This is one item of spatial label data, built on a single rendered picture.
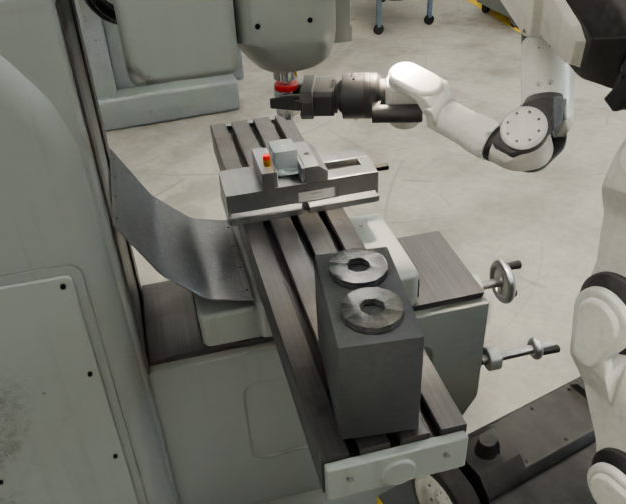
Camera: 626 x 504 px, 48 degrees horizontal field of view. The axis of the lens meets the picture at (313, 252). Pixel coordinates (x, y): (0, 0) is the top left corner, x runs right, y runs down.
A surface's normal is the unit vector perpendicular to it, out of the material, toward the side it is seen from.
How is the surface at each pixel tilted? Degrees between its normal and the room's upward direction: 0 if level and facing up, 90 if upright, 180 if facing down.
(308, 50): 118
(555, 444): 0
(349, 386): 90
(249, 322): 90
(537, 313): 0
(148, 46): 90
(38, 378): 89
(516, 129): 44
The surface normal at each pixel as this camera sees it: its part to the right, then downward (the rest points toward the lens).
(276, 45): 0.25, 0.78
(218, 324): 0.25, 0.55
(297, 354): -0.04, -0.82
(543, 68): -0.39, -0.24
